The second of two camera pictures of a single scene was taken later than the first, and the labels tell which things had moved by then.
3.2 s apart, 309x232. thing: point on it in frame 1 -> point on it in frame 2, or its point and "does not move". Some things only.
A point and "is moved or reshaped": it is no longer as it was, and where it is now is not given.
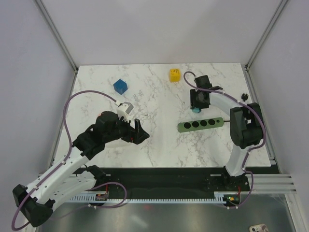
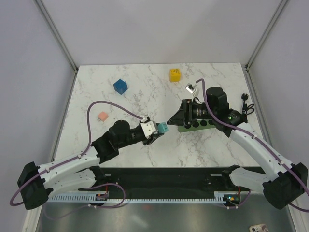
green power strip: x=201 y=124 does not move
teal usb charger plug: x=196 y=110 is moved or reshaped
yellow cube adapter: x=174 y=75 does not move
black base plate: x=167 y=182 does not move
